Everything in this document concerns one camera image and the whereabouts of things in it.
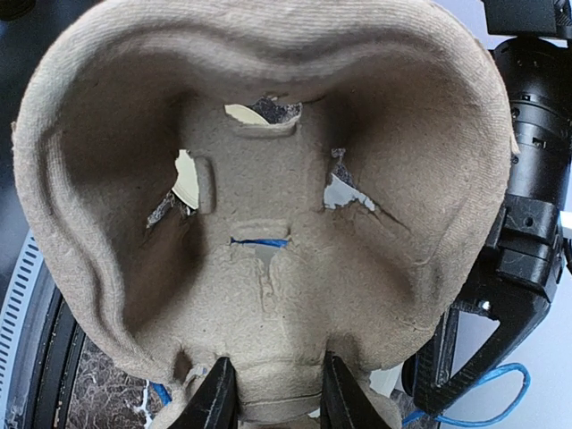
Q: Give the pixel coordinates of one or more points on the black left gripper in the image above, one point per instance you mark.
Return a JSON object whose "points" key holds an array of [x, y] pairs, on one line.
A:
{"points": [[513, 282]]}

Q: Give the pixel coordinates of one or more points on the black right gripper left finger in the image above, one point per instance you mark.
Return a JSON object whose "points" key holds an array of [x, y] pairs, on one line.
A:
{"points": [[215, 403]]}

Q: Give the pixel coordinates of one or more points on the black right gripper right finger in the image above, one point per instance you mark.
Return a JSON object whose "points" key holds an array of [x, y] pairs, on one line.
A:
{"points": [[343, 404]]}

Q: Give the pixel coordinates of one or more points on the brown cardboard cup carrier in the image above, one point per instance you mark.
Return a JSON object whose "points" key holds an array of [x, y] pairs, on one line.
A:
{"points": [[348, 224]]}

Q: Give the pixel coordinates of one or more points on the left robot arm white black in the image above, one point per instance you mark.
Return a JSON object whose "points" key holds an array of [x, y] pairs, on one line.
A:
{"points": [[534, 60]]}

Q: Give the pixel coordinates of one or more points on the cream yellow plate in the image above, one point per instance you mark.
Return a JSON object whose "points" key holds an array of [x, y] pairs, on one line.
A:
{"points": [[186, 186]]}

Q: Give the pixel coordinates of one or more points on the black front table rail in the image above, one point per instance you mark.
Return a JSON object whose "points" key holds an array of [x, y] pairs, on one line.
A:
{"points": [[55, 367]]}

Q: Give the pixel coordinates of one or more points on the white perforated cable duct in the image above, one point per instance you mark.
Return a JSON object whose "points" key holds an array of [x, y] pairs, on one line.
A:
{"points": [[16, 304]]}

